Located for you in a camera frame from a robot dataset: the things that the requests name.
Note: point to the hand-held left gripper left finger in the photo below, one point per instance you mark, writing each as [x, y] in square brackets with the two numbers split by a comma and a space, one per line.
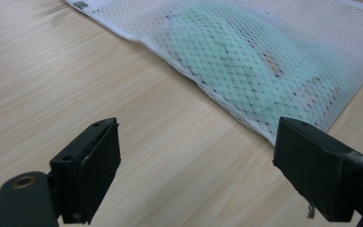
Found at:
[89, 170]

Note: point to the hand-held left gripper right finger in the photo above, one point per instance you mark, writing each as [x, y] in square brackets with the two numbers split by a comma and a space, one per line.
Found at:
[318, 167]

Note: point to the white mesh laundry bag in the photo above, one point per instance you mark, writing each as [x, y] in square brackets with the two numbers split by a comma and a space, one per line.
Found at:
[296, 28]

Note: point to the mint green garment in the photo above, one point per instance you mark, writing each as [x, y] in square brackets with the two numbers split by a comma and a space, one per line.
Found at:
[233, 60]

